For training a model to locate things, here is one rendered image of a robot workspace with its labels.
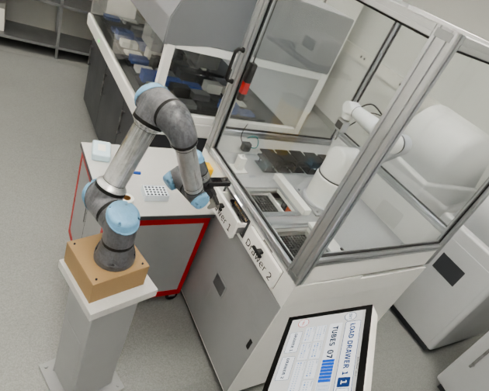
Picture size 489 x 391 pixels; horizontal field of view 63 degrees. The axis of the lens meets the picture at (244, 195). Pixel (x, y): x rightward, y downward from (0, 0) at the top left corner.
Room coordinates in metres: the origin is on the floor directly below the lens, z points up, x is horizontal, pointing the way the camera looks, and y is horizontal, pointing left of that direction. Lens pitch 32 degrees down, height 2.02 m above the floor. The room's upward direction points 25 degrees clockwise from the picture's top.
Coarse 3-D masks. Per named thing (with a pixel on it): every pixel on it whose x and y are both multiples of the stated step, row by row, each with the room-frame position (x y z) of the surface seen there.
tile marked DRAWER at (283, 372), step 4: (292, 356) 0.86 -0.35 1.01; (284, 360) 0.85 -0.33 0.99; (288, 360) 0.85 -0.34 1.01; (292, 360) 0.85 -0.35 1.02; (280, 364) 0.84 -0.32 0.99; (284, 364) 0.84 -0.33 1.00; (288, 364) 0.83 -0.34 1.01; (292, 364) 0.83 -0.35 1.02; (280, 368) 0.82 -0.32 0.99; (284, 368) 0.82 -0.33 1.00; (288, 368) 0.82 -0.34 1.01; (280, 372) 0.80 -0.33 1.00; (284, 372) 0.80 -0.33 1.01; (288, 372) 0.80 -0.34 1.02; (276, 376) 0.79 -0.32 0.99; (280, 376) 0.79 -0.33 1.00; (284, 376) 0.79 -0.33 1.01; (288, 376) 0.78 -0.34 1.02; (276, 380) 0.78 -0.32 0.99; (280, 380) 0.77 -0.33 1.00
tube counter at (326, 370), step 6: (336, 348) 0.86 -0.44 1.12; (324, 354) 0.85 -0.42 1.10; (330, 354) 0.85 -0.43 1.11; (336, 354) 0.84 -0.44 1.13; (324, 360) 0.82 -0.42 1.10; (330, 360) 0.82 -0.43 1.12; (324, 366) 0.80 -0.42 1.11; (330, 366) 0.80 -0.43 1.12; (324, 372) 0.78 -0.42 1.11; (330, 372) 0.77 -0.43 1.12; (318, 378) 0.76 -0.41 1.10; (324, 378) 0.76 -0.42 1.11; (330, 378) 0.75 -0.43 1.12; (318, 384) 0.74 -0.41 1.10; (324, 384) 0.74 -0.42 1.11; (330, 384) 0.73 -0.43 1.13; (318, 390) 0.72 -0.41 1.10; (324, 390) 0.71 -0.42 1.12
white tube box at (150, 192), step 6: (144, 186) 1.65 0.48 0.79; (150, 186) 1.67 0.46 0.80; (156, 186) 1.69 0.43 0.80; (162, 186) 1.71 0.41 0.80; (144, 192) 1.60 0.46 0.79; (150, 192) 1.62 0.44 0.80; (156, 192) 1.64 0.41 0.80; (162, 192) 1.67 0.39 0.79; (144, 198) 1.59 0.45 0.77; (150, 198) 1.60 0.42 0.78; (156, 198) 1.62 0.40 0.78; (162, 198) 1.64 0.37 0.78; (168, 198) 1.66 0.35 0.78
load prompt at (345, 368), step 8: (360, 320) 0.97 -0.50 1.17; (352, 328) 0.94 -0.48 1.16; (344, 336) 0.91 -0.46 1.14; (352, 336) 0.90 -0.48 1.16; (344, 344) 0.87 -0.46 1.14; (352, 344) 0.87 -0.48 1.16; (344, 352) 0.84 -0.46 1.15; (352, 352) 0.84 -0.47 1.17; (344, 360) 0.81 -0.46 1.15; (352, 360) 0.81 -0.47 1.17; (344, 368) 0.78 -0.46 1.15; (352, 368) 0.78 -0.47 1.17; (336, 376) 0.76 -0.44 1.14; (344, 376) 0.75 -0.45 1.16; (352, 376) 0.75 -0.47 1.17; (336, 384) 0.73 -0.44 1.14; (344, 384) 0.73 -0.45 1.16
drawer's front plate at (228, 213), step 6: (216, 192) 1.70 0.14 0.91; (222, 198) 1.65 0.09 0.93; (228, 204) 1.62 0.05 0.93; (216, 210) 1.65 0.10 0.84; (222, 210) 1.62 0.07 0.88; (228, 210) 1.59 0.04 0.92; (222, 216) 1.61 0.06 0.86; (228, 216) 1.57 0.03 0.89; (234, 216) 1.55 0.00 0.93; (222, 222) 1.59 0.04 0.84; (228, 222) 1.56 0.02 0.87; (234, 222) 1.53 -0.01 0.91; (234, 228) 1.52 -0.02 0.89; (228, 234) 1.53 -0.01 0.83
